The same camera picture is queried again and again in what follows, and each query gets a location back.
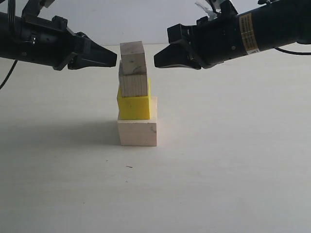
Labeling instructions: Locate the large pale wooden cube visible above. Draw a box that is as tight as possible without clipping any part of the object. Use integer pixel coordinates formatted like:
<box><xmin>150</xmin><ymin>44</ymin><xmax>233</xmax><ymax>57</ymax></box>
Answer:
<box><xmin>117</xmin><ymin>96</ymin><xmax>157</xmax><ymax>147</ymax></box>

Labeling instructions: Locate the yellow cube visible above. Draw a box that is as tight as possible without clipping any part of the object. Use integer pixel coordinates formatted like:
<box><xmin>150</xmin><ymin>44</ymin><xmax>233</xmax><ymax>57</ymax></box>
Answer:
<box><xmin>117</xmin><ymin>79</ymin><xmax>151</xmax><ymax>120</ymax></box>

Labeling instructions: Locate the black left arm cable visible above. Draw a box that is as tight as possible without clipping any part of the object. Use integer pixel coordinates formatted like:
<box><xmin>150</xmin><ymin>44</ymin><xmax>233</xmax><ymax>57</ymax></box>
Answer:
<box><xmin>0</xmin><ymin>59</ymin><xmax>18</xmax><ymax>89</ymax></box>

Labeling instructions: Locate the medium natural wooden cube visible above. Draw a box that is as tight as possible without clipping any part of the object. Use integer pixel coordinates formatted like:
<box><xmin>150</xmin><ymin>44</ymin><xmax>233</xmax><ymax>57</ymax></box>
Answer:
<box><xmin>119</xmin><ymin>60</ymin><xmax>149</xmax><ymax>97</ymax></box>

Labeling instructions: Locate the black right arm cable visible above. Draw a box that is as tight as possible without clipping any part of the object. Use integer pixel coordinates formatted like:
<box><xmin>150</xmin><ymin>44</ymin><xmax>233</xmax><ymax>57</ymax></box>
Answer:
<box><xmin>274</xmin><ymin>46</ymin><xmax>311</xmax><ymax>55</ymax></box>

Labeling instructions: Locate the small natural wooden cube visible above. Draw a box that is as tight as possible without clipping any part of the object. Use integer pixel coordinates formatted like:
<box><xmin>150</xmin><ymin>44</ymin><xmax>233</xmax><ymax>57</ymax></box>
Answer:
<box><xmin>120</xmin><ymin>41</ymin><xmax>147</xmax><ymax>75</ymax></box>

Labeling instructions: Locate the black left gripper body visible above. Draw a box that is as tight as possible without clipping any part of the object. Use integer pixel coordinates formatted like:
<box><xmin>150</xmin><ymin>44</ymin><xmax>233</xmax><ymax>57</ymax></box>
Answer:
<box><xmin>14</xmin><ymin>0</ymin><xmax>91</xmax><ymax>71</ymax></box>

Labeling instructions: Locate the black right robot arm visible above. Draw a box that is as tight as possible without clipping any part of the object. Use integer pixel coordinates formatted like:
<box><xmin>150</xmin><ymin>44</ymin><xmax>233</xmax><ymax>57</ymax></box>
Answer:
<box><xmin>154</xmin><ymin>0</ymin><xmax>311</xmax><ymax>70</ymax></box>

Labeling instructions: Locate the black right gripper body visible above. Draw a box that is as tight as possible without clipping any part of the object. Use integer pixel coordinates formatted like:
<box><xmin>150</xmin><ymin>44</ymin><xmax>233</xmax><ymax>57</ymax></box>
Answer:
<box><xmin>167</xmin><ymin>0</ymin><xmax>246</xmax><ymax>70</ymax></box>

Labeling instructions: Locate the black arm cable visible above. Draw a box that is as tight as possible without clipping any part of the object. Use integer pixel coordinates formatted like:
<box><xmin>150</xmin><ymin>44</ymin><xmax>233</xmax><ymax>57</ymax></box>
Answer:
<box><xmin>274</xmin><ymin>46</ymin><xmax>311</xmax><ymax>55</ymax></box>
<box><xmin>0</xmin><ymin>59</ymin><xmax>18</xmax><ymax>89</ymax></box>

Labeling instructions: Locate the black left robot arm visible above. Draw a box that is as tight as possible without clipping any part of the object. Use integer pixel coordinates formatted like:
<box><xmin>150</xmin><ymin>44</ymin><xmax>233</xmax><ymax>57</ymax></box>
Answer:
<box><xmin>0</xmin><ymin>0</ymin><xmax>117</xmax><ymax>71</ymax></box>

